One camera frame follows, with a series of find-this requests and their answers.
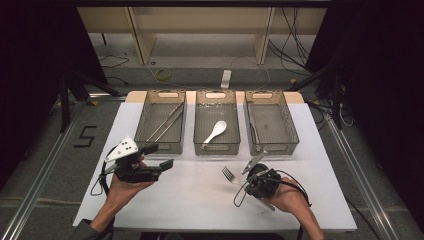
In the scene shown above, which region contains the black cable bundle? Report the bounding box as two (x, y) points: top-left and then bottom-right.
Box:
(268, 6), (311, 73)

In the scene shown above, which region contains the metal fork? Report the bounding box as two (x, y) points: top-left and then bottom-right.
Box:
(221, 165), (277, 212)

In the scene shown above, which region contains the white power strip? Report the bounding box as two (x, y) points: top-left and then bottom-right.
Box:
(220, 69), (232, 90)

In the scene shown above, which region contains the beige wooden shelf unit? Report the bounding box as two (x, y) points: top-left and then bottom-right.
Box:
(77, 6), (328, 66)

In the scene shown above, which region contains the aluminium floor rail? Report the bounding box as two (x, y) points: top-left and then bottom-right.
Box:
(0, 99), (89, 240)
(324, 116), (401, 240)

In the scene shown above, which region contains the person's right hand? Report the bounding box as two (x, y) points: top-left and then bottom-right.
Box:
(266, 177), (312, 215)

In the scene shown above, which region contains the person's left hand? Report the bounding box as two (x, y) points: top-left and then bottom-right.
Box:
(106, 175), (155, 205)

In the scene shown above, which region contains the white floor cable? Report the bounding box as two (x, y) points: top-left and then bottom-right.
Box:
(229, 54), (272, 92)

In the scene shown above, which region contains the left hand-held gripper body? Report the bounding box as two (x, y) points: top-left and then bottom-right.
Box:
(104, 135), (164, 184)

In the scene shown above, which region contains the black curtain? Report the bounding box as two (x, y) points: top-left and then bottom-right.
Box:
(304, 0), (424, 231)
(0, 0), (109, 188)

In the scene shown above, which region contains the metal table knife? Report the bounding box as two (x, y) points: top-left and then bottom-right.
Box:
(249, 121), (262, 153)

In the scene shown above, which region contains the black metal stand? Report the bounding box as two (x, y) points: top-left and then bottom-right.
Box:
(286, 64), (344, 130)
(58, 68), (121, 134)

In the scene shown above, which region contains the metal chopstick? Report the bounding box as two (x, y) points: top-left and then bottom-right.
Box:
(147, 109), (185, 150)
(145, 102), (185, 144)

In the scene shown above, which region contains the thin black floor cable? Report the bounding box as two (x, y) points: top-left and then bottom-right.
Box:
(99, 54), (130, 69)

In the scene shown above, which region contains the yellow tape roll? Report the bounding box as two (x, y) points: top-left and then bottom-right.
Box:
(155, 68), (172, 82)

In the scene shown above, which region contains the grey transparent plastic bin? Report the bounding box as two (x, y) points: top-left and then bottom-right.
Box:
(193, 89), (242, 156)
(133, 89), (187, 155)
(243, 89), (300, 157)

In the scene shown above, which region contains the right hand-held gripper cable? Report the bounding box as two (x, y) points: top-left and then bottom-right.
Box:
(233, 169), (313, 208)

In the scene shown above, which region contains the white ceramic spoon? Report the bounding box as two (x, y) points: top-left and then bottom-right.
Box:
(201, 120), (228, 150)

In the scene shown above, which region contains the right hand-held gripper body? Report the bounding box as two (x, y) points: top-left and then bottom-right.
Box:
(241, 150), (283, 200)

